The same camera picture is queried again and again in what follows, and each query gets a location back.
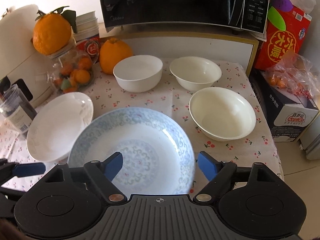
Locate orange with green leaves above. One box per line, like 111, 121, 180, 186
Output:
32, 6, 77, 55

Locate large off-white flared bowl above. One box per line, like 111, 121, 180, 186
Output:
189, 87, 256, 142

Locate plastic bag of kumquats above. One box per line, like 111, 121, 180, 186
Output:
265, 52, 320, 101

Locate white cabinet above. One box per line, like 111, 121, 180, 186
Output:
299, 122, 320, 161

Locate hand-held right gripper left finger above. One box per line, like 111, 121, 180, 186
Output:
44, 151, 126, 203

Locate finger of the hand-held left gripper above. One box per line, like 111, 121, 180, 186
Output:
0, 158, 46, 181

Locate deep round white bowl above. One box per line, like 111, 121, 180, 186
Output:
113, 55, 163, 93

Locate small off-white flared bowl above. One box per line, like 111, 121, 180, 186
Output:
169, 56, 222, 90

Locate black microwave oven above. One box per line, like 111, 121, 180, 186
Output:
97, 0, 272, 35

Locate red cardboard box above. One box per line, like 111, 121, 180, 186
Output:
255, 4, 313, 72

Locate glass jar of kumquats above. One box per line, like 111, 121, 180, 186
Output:
37, 39, 95, 94

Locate cherry print tablecloth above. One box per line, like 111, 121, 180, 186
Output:
0, 56, 284, 196

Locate blue patterned plate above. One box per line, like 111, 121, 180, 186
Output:
67, 107, 196, 196

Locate clear jar with dark contents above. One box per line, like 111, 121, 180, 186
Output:
0, 84, 38, 135

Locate large orange with stem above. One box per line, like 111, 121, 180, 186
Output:
99, 37, 134, 75

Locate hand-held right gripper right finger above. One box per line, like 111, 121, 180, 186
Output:
192, 151, 276, 203

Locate plain white plate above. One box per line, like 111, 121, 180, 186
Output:
26, 92, 94, 162

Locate white kitchen appliance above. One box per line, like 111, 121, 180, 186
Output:
0, 4, 58, 108

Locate black and white cardboard box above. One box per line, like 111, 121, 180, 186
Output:
251, 69, 320, 143

